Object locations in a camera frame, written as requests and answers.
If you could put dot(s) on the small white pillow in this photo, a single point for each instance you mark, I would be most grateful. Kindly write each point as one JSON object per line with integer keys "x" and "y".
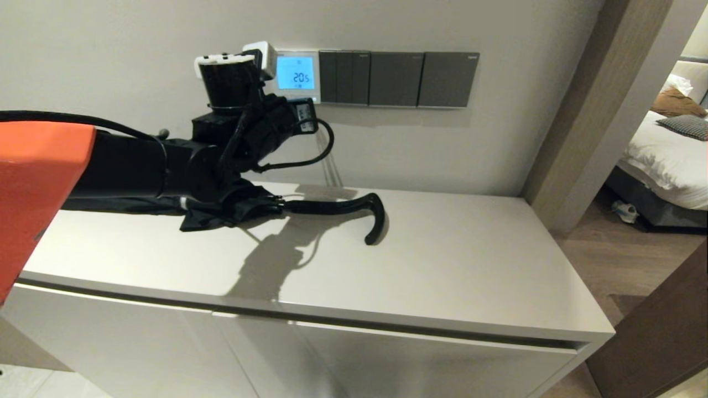
{"x": 677, "y": 84}

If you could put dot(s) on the large white pillow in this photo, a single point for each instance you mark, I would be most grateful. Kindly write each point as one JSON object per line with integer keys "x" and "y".
{"x": 696, "y": 76}

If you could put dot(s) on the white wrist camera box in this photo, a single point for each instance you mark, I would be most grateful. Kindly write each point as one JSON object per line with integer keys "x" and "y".
{"x": 264, "y": 58}

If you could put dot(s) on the grey single wall switch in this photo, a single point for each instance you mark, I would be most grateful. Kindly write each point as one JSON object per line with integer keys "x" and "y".
{"x": 395, "y": 79}
{"x": 447, "y": 80}

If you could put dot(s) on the white cabinet door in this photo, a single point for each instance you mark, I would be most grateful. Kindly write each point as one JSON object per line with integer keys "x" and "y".
{"x": 110, "y": 348}
{"x": 415, "y": 365}

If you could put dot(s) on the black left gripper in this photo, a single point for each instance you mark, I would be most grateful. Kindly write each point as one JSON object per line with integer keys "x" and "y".
{"x": 274, "y": 127}

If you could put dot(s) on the white teal slipper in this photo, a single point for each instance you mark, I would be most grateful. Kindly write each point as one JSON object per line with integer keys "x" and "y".
{"x": 618, "y": 207}
{"x": 629, "y": 215}

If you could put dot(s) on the grey triple rocker switch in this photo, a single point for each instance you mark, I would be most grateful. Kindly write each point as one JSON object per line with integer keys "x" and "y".
{"x": 344, "y": 77}

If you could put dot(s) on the white sideboard cabinet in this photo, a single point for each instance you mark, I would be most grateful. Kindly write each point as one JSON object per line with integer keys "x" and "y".
{"x": 442, "y": 265}

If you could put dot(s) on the bed with white duvet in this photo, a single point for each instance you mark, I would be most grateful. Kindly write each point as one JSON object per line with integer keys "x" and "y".
{"x": 664, "y": 166}

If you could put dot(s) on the brown cushion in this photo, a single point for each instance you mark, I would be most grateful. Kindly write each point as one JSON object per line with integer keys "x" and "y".
{"x": 675, "y": 104}

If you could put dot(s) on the white thermostat with blue screen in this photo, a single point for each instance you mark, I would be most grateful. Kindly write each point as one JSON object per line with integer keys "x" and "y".
{"x": 296, "y": 72}

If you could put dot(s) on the brown wooden door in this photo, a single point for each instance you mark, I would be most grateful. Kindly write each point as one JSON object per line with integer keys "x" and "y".
{"x": 658, "y": 331}

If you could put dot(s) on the checkered grey pillow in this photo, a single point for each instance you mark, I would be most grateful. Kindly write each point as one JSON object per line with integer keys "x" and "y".
{"x": 688, "y": 127}

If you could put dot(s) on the black and orange left arm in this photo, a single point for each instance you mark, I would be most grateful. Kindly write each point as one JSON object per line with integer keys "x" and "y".
{"x": 127, "y": 166}

